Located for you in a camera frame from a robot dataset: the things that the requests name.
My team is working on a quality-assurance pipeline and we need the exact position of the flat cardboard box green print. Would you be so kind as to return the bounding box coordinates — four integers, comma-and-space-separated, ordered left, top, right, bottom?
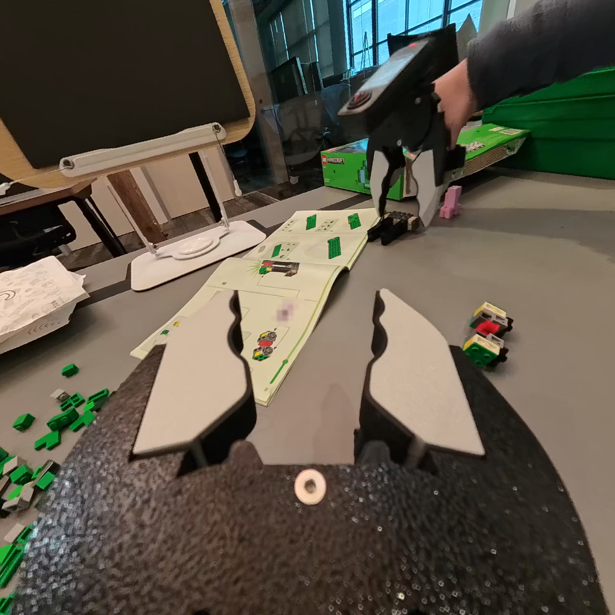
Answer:
404, 122, 530, 179

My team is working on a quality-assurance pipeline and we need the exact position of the dark wooden side table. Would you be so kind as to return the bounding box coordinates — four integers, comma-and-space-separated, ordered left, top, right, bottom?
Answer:
0, 168, 128, 260

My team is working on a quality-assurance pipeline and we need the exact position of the green plastic bin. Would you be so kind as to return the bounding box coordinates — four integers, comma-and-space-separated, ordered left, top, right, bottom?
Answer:
482, 66, 615, 181

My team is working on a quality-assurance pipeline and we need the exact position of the grey desk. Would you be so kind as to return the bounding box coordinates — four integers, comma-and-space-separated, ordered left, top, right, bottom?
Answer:
0, 173, 615, 615

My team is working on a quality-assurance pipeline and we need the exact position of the brick assembly with red connector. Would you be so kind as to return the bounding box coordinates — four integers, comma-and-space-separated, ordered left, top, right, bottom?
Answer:
463, 301, 515, 369

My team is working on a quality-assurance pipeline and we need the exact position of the large paned window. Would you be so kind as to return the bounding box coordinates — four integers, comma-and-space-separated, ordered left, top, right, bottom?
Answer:
346, 0, 483, 73

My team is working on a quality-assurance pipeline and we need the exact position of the black panel with wooden edge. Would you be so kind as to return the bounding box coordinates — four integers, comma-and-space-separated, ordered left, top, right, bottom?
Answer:
0, 0, 256, 189

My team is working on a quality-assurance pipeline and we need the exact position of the pink brick figure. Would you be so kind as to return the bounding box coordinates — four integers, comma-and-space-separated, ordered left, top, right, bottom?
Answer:
439, 185, 463, 220

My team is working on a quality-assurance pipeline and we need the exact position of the black brick assembly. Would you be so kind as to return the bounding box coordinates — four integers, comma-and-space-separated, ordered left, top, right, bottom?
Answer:
367, 210, 427, 247

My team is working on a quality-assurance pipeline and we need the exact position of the grey office chair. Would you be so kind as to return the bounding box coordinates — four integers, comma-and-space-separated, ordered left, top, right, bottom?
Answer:
283, 126, 330, 167

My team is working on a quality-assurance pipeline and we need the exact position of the person's right hand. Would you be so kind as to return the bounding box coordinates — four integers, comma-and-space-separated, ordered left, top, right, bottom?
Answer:
435, 60, 476, 147

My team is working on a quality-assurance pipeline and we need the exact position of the dark monitor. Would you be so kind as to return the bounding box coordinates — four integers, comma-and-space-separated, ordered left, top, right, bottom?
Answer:
270, 57, 308, 103

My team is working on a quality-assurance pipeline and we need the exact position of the green toy box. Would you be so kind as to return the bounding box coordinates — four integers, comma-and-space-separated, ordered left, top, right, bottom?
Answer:
320, 137, 423, 201

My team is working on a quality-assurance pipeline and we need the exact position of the white printed paper bag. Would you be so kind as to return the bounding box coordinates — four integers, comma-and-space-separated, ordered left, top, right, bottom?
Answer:
0, 256, 90, 355

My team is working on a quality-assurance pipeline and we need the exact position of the white book stand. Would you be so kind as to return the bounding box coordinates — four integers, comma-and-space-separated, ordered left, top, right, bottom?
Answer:
59, 122, 268, 292

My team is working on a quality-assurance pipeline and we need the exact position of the pile of green bricks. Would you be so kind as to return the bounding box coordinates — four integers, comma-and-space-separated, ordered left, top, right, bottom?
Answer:
0, 363, 112, 615

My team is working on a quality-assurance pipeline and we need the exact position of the person's right forearm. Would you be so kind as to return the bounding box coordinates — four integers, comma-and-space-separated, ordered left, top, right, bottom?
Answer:
466, 0, 615, 112

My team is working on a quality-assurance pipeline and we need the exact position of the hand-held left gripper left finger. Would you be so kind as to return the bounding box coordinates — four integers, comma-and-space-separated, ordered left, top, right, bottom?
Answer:
131, 288, 258, 469

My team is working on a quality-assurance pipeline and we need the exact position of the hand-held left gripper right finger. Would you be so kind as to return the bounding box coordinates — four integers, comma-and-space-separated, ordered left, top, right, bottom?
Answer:
357, 287, 486, 468

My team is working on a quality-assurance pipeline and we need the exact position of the brick instruction booklet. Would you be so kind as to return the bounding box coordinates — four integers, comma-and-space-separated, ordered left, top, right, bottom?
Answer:
130, 208, 382, 408

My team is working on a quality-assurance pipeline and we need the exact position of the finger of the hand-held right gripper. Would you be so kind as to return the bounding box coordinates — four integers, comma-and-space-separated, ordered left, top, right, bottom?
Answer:
412, 148, 451, 228
369, 145, 407, 218

